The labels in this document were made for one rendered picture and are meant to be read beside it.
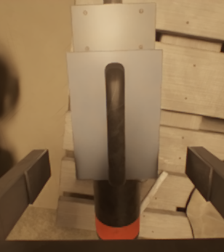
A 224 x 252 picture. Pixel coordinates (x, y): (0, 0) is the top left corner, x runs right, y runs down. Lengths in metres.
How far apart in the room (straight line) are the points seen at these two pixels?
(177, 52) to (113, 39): 0.18
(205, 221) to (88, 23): 0.58
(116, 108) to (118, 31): 0.15
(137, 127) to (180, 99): 0.21
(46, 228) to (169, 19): 0.81
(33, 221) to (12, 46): 0.63
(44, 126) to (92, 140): 0.36
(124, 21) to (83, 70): 0.11
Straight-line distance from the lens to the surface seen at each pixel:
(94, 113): 0.28
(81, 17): 0.34
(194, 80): 0.48
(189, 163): 0.17
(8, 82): 0.66
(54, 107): 0.61
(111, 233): 0.42
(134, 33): 0.34
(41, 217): 0.83
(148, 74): 0.28
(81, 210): 0.58
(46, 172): 0.17
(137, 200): 0.39
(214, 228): 0.65
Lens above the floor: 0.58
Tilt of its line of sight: 76 degrees down
